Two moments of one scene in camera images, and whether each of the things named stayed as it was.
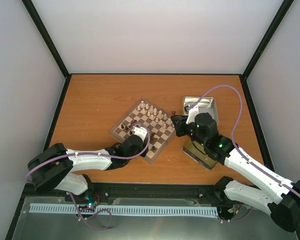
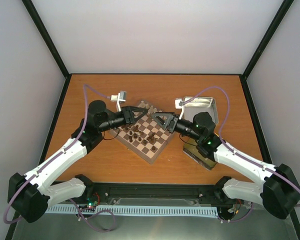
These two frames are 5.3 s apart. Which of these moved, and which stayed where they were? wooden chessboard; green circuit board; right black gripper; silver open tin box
Moved: right black gripper
Stayed: green circuit board; silver open tin box; wooden chessboard
